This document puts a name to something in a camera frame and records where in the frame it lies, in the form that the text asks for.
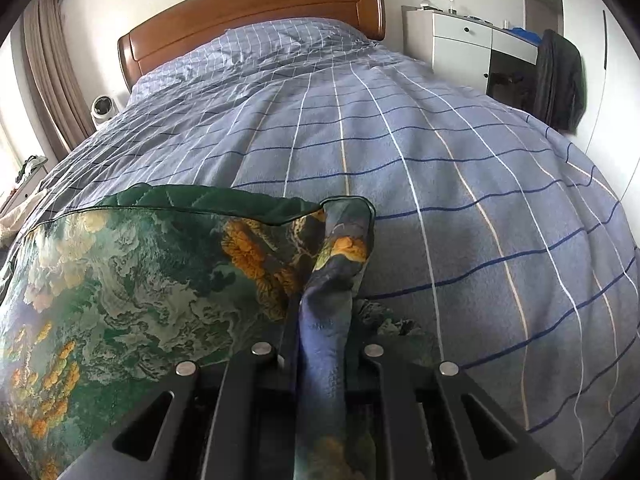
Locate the white wardrobe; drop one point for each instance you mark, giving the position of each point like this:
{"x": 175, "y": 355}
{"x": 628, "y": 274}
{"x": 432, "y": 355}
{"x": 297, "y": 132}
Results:
{"x": 617, "y": 110}

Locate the wooden bed headboard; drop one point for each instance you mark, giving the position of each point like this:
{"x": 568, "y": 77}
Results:
{"x": 250, "y": 15}

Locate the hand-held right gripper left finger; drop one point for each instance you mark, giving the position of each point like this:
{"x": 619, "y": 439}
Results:
{"x": 285, "y": 332}

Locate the brown curtain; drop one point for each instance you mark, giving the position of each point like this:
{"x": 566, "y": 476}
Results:
{"x": 57, "y": 70}

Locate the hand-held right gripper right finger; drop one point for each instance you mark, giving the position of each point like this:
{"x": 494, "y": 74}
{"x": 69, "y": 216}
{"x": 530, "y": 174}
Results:
{"x": 380, "y": 375}

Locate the green item on dresser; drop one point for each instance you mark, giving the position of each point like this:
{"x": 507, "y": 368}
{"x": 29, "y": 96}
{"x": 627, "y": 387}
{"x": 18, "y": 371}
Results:
{"x": 31, "y": 167}

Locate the blue item on desk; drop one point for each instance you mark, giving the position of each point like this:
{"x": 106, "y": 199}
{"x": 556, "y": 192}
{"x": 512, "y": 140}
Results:
{"x": 525, "y": 33}

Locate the bed with blue checked sheet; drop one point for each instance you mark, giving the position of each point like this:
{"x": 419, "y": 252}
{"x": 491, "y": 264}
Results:
{"x": 450, "y": 185}

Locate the green printed quilted jacket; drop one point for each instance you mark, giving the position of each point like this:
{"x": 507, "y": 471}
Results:
{"x": 125, "y": 285}

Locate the white desk cabinet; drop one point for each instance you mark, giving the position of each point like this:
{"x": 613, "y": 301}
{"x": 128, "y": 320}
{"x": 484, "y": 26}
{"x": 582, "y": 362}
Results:
{"x": 460, "y": 45}

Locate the black garment on chair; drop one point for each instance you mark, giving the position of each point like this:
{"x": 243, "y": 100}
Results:
{"x": 557, "y": 80}

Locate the white dresser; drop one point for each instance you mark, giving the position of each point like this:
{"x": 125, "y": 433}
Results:
{"x": 22, "y": 192}

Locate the cream fleece garment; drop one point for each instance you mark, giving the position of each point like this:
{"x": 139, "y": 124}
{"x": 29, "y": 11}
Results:
{"x": 10, "y": 227}

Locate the small white fan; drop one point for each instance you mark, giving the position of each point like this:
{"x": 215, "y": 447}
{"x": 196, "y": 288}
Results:
{"x": 105, "y": 110}

